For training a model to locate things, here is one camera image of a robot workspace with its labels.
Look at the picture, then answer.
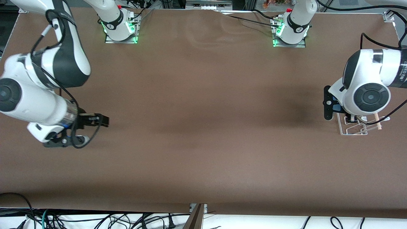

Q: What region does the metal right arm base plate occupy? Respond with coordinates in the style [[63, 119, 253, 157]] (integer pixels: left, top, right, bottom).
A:
[[105, 14, 139, 44]]

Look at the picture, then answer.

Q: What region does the brown wedge beam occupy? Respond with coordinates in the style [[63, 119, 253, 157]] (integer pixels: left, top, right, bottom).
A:
[[183, 204, 204, 229]]

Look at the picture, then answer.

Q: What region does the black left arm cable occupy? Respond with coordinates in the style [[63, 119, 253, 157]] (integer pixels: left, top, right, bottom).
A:
[[315, 0, 407, 126]]

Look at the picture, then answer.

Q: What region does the black looped floor cable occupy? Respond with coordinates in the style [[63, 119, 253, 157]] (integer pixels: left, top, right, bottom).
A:
[[0, 192, 34, 229]]

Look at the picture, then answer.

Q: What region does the long black table cable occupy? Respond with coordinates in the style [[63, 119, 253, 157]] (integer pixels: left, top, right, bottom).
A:
[[219, 11, 282, 28]]

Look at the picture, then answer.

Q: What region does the brown table cover sheet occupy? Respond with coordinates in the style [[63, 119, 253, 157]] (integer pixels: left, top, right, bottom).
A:
[[0, 6, 407, 219]]

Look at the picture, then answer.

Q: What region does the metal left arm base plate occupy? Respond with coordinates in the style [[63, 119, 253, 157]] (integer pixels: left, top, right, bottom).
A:
[[273, 17, 306, 48]]

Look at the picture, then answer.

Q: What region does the short black table cable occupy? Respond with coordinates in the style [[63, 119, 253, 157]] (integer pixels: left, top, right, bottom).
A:
[[253, 9, 280, 20]]

